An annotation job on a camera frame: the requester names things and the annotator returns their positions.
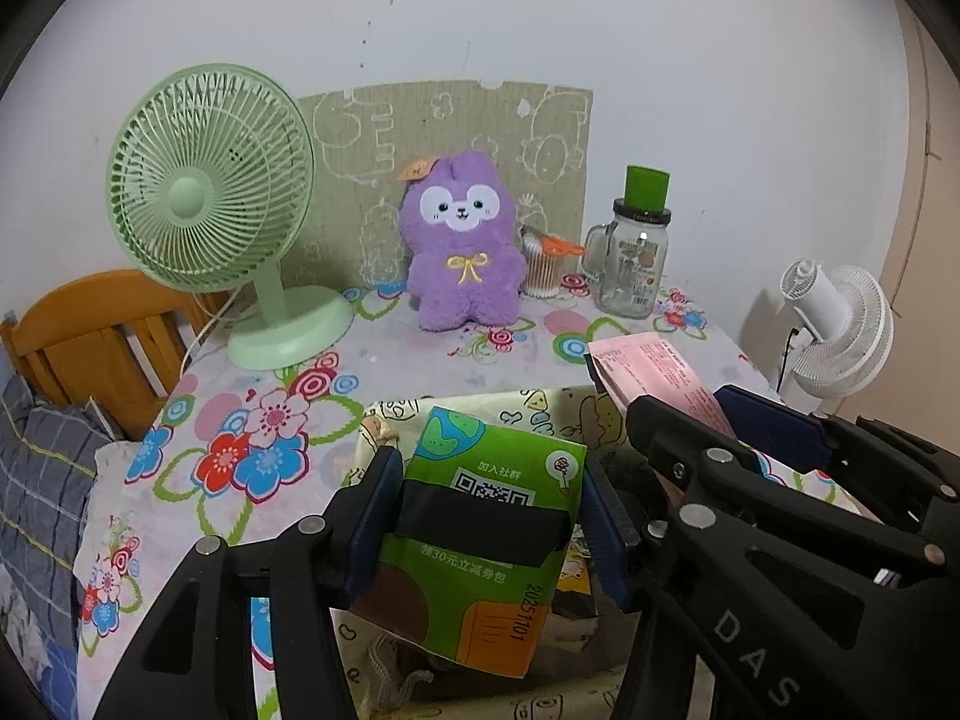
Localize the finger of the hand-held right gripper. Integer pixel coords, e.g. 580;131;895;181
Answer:
712;384;960;563
625;392;944;580

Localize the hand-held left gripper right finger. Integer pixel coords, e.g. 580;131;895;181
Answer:
581;457;721;720

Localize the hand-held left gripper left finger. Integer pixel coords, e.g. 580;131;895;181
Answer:
90;446;406;720

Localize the yellow cartoon tissue pack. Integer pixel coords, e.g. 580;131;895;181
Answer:
553;540;601;620

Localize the pink tissue packet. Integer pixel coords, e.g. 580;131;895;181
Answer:
585;331;740;440

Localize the green tissue packet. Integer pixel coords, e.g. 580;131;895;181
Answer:
352;406;587;680

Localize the yellow cartoon storage box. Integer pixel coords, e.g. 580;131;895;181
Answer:
349;386;863;720

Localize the white standing fan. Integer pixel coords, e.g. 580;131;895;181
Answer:
778;259;895;417

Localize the glass jar mug green lid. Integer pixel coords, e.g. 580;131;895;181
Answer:
583;163;672;317

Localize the cotton swab tub orange lid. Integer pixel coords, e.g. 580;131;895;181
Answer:
519;225;586;299

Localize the beige door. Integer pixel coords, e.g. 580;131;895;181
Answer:
881;0;960;458

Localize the purple plush toy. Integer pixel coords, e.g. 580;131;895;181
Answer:
397;150;527;332

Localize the grey plaid pillow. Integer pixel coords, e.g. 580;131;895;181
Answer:
0;375;125;691

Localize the blue checked bed sheet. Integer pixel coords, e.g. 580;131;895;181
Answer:
30;660;80;720

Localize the wooden bed headboard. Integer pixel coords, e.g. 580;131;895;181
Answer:
0;270;233;440

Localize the green desk fan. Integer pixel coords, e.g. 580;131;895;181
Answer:
105;65;355;371

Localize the green cartoon patterned board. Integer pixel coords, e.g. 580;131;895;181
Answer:
295;79;593;290

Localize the black standing fan cable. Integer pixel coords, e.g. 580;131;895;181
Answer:
776;325;800;392

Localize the white desk fan cable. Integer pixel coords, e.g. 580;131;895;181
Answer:
180;291;250;377

